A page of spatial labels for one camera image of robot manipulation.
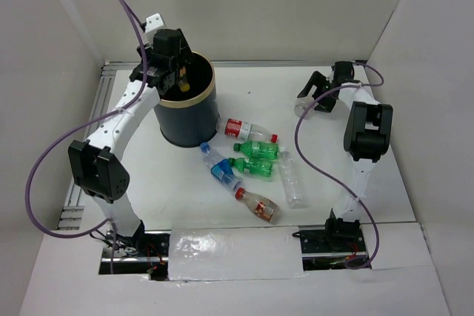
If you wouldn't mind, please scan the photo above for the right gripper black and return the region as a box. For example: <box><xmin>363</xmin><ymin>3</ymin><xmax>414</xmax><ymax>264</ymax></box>
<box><xmin>298</xmin><ymin>71</ymin><xmax>336</xmax><ymax>113</ymax></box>

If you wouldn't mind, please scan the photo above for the long clear bottle white cap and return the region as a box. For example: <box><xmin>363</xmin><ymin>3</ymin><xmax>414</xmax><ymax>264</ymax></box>
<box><xmin>278</xmin><ymin>147</ymin><xmax>307</xmax><ymax>209</ymax></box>

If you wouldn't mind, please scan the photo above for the clear bottle blue label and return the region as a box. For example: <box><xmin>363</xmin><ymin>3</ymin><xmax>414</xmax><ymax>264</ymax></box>
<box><xmin>199</xmin><ymin>142</ymin><xmax>241</xmax><ymax>193</ymax></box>

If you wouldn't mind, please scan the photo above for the clear bottle yellow cap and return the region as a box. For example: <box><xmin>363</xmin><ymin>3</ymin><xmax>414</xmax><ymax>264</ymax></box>
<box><xmin>177</xmin><ymin>67</ymin><xmax>190</xmax><ymax>93</ymax></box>

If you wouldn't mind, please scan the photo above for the clear capless jar bottle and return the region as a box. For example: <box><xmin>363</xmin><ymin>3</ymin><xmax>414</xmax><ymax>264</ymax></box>
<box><xmin>294</xmin><ymin>96</ymin><xmax>314</xmax><ymax>117</ymax></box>

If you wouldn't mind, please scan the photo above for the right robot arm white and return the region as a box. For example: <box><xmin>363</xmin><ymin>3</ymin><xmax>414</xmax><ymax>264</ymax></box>
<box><xmin>295</xmin><ymin>61</ymin><xmax>393</xmax><ymax>251</ymax></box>

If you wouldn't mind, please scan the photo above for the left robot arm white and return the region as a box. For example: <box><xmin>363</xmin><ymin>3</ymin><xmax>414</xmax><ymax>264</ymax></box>
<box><xmin>68</xmin><ymin>28</ymin><xmax>194</xmax><ymax>256</ymax></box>

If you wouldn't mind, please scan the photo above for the dark blue round bin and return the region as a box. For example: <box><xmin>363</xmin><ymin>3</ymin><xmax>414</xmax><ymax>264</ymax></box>
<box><xmin>154</xmin><ymin>52</ymin><xmax>219</xmax><ymax>148</ymax></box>

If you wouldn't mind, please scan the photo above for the red label bottle near bin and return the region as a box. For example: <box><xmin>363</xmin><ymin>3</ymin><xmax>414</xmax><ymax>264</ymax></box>
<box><xmin>218</xmin><ymin>118</ymin><xmax>278</xmax><ymax>143</ymax></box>

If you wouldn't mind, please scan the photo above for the upper green bottle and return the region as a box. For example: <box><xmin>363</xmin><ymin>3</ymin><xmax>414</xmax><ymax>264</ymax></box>
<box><xmin>233</xmin><ymin>141</ymin><xmax>279</xmax><ymax>161</ymax></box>

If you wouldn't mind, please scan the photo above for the green bottle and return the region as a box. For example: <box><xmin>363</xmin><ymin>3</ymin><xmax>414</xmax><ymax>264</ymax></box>
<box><xmin>233</xmin><ymin>141</ymin><xmax>279</xmax><ymax>161</ymax></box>
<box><xmin>228</xmin><ymin>158</ymin><xmax>273</xmax><ymax>178</ymax></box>

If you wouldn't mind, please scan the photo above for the lower green bottle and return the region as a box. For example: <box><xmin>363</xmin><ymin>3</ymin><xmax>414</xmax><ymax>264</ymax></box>
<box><xmin>228</xmin><ymin>158</ymin><xmax>273</xmax><ymax>178</ymax></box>

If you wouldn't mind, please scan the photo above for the red cap bottle front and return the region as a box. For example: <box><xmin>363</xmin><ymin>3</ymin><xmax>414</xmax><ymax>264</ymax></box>
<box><xmin>235</xmin><ymin>188</ymin><xmax>280</xmax><ymax>223</ymax></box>

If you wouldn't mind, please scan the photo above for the white plastic sheet front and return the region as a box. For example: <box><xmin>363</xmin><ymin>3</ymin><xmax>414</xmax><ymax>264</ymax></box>
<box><xmin>168</xmin><ymin>226</ymin><xmax>304</xmax><ymax>281</ymax></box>

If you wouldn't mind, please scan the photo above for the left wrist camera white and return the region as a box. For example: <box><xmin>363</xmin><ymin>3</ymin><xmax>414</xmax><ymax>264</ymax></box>
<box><xmin>141</xmin><ymin>13</ymin><xmax>166</xmax><ymax>35</ymax></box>

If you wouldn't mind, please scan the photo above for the aluminium frame rail back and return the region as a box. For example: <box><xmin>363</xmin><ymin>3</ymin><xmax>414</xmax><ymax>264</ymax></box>
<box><xmin>101</xmin><ymin>58</ymin><xmax>367</xmax><ymax>70</ymax></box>

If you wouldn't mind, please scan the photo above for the aluminium frame rail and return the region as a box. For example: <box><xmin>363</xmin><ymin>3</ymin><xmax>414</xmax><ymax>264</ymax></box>
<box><xmin>101</xmin><ymin>58</ymin><xmax>367</xmax><ymax>70</ymax></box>
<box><xmin>57</xmin><ymin>64</ymin><xmax>118</xmax><ymax>230</ymax></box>

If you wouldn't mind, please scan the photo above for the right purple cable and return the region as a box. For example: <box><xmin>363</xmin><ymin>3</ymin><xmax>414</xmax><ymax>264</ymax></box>
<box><xmin>294</xmin><ymin>62</ymin><xmax>384</xmax><ymax>269</ymax></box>

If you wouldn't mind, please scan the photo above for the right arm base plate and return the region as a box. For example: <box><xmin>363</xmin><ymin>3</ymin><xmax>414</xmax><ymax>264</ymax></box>
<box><xmin>291</xmin><ymin>226</ymin><xmax>369</xmax><ymax>272</ymax></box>

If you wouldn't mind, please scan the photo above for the aluminium frame rail left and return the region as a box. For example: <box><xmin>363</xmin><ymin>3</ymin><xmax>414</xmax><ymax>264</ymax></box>
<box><xmin>57</xmin><ymin>64</ymin><xmax>118</xmax><ymax>230</ymax></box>

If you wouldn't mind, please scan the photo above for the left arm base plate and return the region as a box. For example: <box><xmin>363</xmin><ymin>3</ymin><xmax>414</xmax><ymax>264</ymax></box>
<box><xmin>95</xmin><ymin>231</ymin><xmax>170</xmax><ymax>281</ymax></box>

